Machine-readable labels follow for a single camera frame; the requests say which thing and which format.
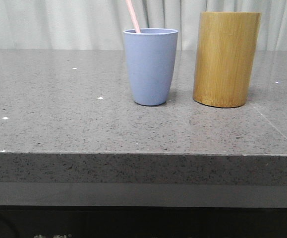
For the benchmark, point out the blue plastic cup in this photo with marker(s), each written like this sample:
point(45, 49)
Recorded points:
point(150, 57)

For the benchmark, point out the pink chopstick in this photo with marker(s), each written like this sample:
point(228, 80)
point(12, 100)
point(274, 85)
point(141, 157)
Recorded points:
point(133, 15)

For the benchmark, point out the bamboo cylinder holder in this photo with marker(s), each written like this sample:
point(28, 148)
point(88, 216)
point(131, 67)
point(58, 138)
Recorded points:
point(225, 54)

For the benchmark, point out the white curtain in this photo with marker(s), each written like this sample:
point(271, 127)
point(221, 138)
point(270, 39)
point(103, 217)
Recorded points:
point(98, 24)

